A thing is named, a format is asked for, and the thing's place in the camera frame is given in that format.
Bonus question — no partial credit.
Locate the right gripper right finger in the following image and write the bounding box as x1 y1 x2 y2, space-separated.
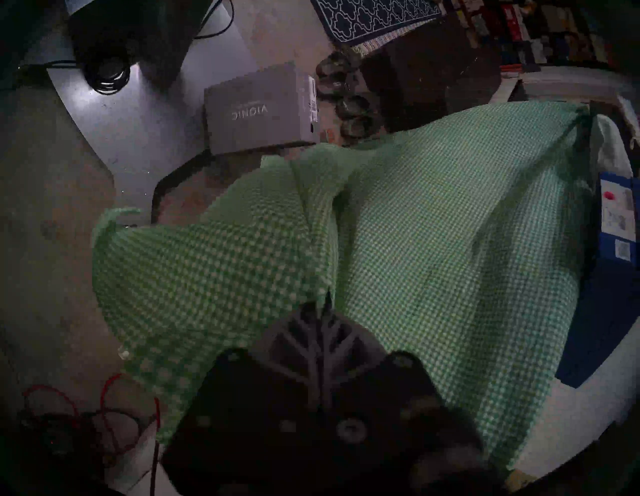
322 295 451 451

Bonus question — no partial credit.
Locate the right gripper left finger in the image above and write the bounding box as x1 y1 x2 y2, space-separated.
162 295 328 481

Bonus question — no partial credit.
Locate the green white checkered cloth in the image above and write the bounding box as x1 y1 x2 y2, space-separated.
91 100 593 471

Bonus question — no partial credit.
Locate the grey robot base platform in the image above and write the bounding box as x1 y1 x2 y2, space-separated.
20 0 261 226

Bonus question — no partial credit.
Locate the grey Vionic shoe box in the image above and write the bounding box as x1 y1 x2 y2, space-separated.
203 61 321 156

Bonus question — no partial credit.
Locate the white folded cloth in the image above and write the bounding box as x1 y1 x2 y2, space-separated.
592 115 633 181

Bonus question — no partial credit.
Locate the blue box white label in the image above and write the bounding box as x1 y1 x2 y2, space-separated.
555 172 640 388

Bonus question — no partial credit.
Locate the dark slipper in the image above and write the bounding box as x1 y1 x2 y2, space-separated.
340 117 381 143
317 52 361 76
335 95 373 121
315 75 356 98

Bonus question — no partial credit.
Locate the black base knob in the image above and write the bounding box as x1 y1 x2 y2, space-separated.
82 55 132 95

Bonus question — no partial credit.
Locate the blue patterned rug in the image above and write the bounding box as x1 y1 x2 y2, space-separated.
310 0 443 48

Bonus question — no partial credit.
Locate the cluttered bookshelf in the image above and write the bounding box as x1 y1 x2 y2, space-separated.
445 0 640 81

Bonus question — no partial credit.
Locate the red black extension cord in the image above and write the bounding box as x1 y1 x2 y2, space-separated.
20 372 163 496

